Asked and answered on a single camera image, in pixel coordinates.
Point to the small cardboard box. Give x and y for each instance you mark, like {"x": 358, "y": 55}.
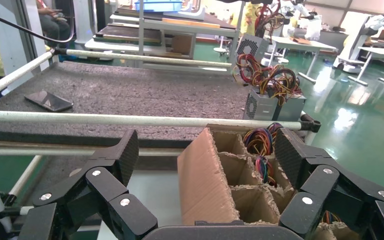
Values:
{"x": 182, "y": 44}

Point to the black pipe corner connector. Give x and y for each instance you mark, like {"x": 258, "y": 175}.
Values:
{"x": 311, "y": 125}

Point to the white humanoid robot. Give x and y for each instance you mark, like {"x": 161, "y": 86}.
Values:
{"x": 298, "y": 13}

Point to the long white rail pipe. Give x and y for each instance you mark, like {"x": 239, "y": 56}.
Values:
{"x": 112, "y": 120}

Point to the white work table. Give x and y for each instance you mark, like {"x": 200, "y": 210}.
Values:
{"x": 298, "y": 44}

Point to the white metal shelf table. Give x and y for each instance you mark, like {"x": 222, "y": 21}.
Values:
{"x": 185, "y": 28}

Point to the white diagonal brace pipe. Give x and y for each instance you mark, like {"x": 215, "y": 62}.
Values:
{"x": 23, "y": 176}

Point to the blue plastic tray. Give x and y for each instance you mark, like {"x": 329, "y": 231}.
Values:
{"x": 159, "y": 5}

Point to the grey speckled felt mat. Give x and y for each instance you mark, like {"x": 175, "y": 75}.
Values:
{"x": 129, "y": 92}

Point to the grey upright panel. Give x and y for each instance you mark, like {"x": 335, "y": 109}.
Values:
{"x": 10, "y": 33}

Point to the white table top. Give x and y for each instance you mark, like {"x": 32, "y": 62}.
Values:
{"x": 380, "y": 52}

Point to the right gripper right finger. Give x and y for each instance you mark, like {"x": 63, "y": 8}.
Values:
{"x": 321, "y": 185}

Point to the brown cardboard box with dividers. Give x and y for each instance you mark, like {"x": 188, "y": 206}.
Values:
{"x": 205, "y": 185}

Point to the seated person in dark trousers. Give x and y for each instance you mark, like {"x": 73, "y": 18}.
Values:
{"x": 51, "y": 23}

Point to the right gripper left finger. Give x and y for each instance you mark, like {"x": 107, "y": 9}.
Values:
{"x": 106, "y": 185}

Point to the black smartphone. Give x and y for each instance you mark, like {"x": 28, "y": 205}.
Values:
{"x": 49, "y": 100}

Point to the white wheeled robot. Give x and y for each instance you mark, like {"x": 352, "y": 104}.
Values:
{"x": 354, "y": 46}

